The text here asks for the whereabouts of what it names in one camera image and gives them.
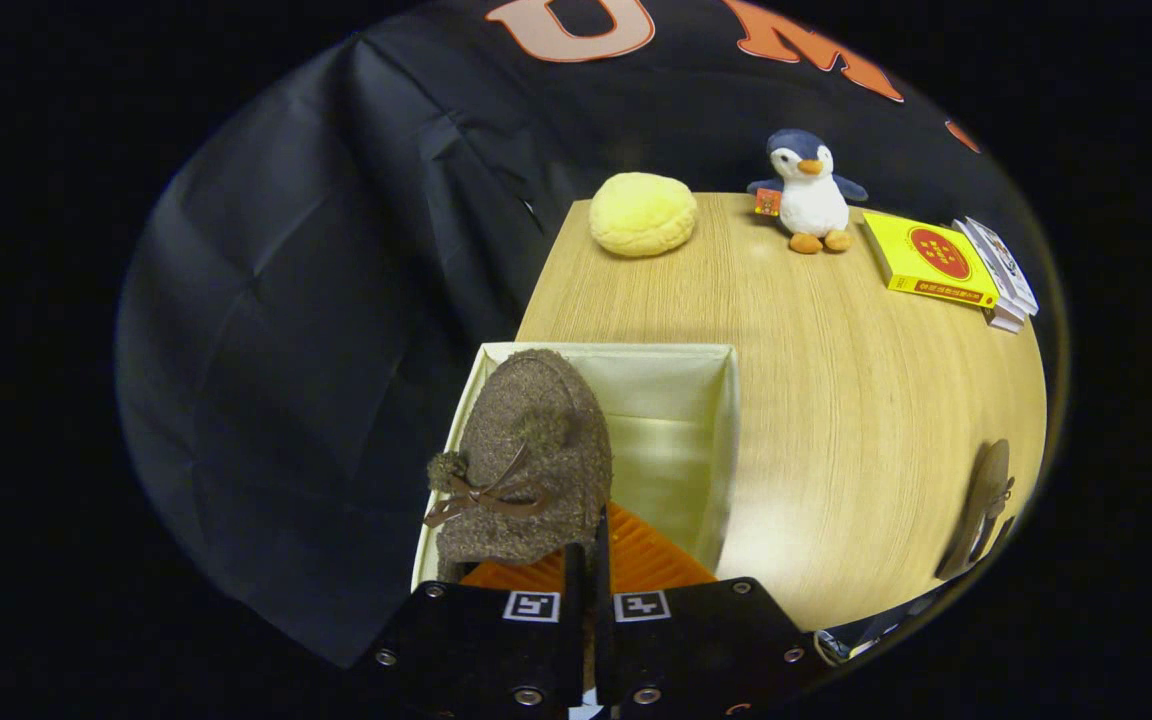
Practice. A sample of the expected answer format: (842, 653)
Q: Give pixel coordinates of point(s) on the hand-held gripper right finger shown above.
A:
(602, 600)

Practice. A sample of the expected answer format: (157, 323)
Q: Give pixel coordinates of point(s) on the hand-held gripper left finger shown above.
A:
(576, 600)

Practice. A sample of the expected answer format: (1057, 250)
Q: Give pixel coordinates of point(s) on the beige fabric storage box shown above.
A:
(671, 440)

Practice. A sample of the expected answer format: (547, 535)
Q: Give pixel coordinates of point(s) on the brown fuzzy shoe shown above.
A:
(981, 500)
(536, 430)

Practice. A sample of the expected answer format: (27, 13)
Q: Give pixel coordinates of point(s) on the black backdrop cloth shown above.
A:
(316, 350)

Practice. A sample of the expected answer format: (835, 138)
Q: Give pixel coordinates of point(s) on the yellow plush bun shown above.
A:
(641, 212)

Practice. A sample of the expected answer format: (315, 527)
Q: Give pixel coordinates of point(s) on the blue white penguin plush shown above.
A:
(814, 205)

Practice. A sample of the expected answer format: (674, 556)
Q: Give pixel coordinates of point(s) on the yellow book with red circle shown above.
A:
(931, 255)

